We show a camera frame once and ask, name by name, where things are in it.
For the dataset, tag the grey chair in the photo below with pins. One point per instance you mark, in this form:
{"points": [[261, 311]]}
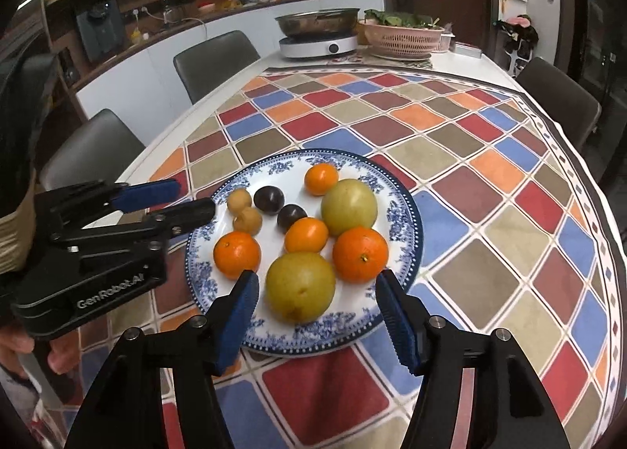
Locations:
{"points": [[215, 66], [558, 96], [88, 150]]}

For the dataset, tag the white induction cooker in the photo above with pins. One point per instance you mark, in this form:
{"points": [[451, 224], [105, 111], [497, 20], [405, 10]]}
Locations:
{"points": [[318, 48]]}

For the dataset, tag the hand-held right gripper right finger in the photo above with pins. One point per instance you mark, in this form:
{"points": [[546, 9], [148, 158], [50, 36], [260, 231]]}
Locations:
{"points": [[401, 331]]}

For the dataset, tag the dark grey appliance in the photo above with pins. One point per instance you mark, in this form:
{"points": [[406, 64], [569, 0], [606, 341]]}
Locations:
{"points": [[100, 32]]}

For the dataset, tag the blue patterned white plate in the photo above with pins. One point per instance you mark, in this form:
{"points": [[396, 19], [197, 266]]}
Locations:
{"points": [[365, 296]]}

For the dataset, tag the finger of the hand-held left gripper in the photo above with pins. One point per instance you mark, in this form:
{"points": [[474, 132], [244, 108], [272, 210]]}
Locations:
{"points": [[147, 194], [193, 211]]}

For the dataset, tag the dark and pink cloth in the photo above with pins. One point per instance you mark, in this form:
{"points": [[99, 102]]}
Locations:
{"points": [[519, 30]]}

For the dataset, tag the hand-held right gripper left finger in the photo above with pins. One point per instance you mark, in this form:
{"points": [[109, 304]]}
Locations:
{"points": [[237, 326]]}

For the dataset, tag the large orange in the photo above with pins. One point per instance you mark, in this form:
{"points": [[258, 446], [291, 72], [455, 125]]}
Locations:
{"points": [[360, 254]]}

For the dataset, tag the leafy greens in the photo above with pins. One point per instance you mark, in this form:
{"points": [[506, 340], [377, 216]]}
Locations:
{"points": [[401, 18]]}

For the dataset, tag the person's left hand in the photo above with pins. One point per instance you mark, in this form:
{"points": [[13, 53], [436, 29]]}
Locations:
{"points": [[63, 356]]}

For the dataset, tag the pink plastic basket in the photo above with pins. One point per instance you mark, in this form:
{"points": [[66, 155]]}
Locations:
{"points": [[401, 42]]}

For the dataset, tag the dark purple plum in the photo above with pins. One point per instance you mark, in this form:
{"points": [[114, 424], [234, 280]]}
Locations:
{"points": [[269, 199], [292, 217]]}

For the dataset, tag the colourful checkered tablecloth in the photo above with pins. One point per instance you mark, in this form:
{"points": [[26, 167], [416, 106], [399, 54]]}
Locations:
{"points": [[490, 282]]}

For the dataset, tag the small orange tangerine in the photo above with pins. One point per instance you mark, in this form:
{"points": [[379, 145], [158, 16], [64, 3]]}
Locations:
{"points": [[321, 179]]}

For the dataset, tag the small tan round fruit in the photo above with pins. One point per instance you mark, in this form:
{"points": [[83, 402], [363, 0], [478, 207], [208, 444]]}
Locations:
{"points": [[239, 199], [248, 221]]}

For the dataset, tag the light orange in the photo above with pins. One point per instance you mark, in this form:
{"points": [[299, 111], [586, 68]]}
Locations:
{"points": [[306, 235]]}

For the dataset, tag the large green pear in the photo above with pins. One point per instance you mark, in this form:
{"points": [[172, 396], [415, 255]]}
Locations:
{"points": [[349, 208]]}

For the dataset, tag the steel pot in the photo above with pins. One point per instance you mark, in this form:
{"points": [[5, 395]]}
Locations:
{"points": [[316, 22]]}

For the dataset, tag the flat box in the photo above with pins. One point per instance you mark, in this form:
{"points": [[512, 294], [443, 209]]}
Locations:
{"points": [[470, 52]]}

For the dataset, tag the small pink container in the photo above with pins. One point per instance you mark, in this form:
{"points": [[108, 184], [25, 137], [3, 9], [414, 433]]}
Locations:
{"points": [[446, 43]]}

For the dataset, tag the large yellow pear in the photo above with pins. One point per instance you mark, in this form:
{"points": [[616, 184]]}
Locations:
{"points": [[300, 287]]}

